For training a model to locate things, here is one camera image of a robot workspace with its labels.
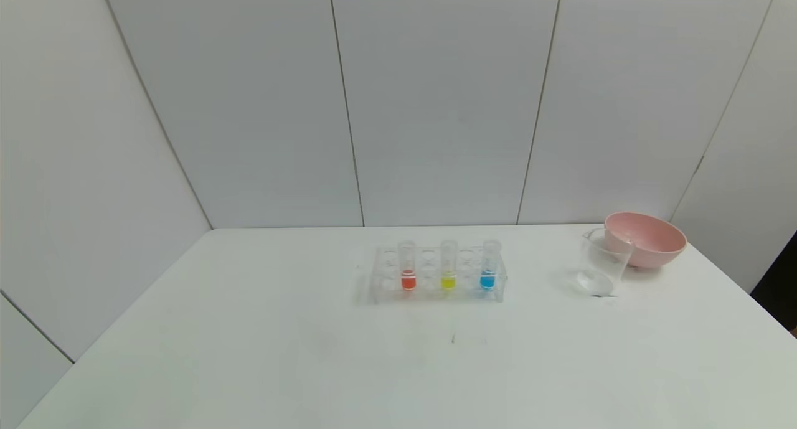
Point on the blue pigment test tube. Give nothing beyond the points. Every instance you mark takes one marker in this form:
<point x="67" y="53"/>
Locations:
<point x="488" y="282"/>

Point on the red pigment test tube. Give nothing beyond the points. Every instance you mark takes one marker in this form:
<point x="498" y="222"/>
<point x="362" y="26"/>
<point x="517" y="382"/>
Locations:
<point x="408" y="282"/>

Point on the clear acrylic test tube rack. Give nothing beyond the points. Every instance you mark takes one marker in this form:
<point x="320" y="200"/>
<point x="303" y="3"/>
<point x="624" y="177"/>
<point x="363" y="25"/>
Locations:
<point x="429" y="286"/>

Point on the clear glass beaker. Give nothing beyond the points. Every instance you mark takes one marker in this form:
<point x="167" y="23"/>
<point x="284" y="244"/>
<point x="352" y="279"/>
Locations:
<point x="601" y="273"/>

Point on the yellow pigment test tube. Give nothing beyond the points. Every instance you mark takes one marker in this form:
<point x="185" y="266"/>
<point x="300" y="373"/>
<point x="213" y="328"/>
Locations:
<point x="448" y="282"/>

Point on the pink bowl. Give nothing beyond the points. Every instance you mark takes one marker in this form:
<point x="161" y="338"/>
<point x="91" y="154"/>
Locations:
<point x="654" y="242"/>

